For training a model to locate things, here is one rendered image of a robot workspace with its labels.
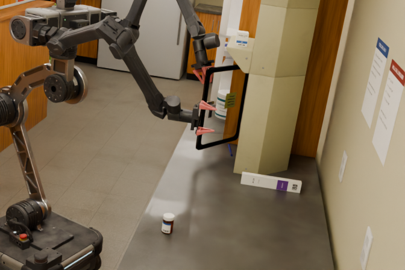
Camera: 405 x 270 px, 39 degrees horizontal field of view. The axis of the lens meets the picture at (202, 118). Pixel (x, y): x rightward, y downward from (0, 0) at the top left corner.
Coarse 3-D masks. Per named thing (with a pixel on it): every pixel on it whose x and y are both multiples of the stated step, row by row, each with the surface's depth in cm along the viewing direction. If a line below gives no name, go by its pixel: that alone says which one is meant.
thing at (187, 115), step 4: (196, 104) 245; (180, 112) 242; (184, 112) 242; (188, 112) 242; (192, 112) 240; (184, 116) 242; (188, 116) 241; (192, 116) 241; (180, 120) 243; (184, 120) 242; (188, 120) 242; (192, 120) 241; (192, 124) 242; (192, 128) 243
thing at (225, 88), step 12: (216, 72) 259; (228, 72) 265; (240, 72) 272; (204, 84) 256; (216, 84) 261; (228, 84) 268; (240, 84) 275; (216, 96) 264; (228, 96) 271; (240, 96) 278; (228, 108) 274; (204, 120) 263; (216, 120) 270; (228, 120) 277; (216, 132) 273; (228, 132) 280
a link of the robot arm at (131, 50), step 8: (136, 40) 226; (112, 48) 219; (128, 48) 223; (120, 56) 220; (128, 56) 223; (136, 56) 226; (128, 64) 228; (136, 64) 227; (136, 72) 229; (144, 72) 231; (136, 80) 234; (144, 80) 232; (144, 88) 236; (152, 88) 237; (152, 96) 238; (160, 96) 242; (152, 104) 241; (160, 104) 244; (160, 112) 243
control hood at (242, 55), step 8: (232, 40) 259; (248, 40) 264; (232, 48) 243; (240, 48) 244; (248, 48) 246; (232, 56) 244; (240, 56) 243; (248, 56) 243; (240, 64) 244; (248, 64) 244; (248, 72) 245
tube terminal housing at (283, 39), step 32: (256, 32) 239; (288, 32) 240; (256, 64) 243; (288, 64) 247; (256, 96) 248; (288, 96) 254; (256, 128) 252; (288, 128) 261; (256, 160) 257; (288, 160) 269
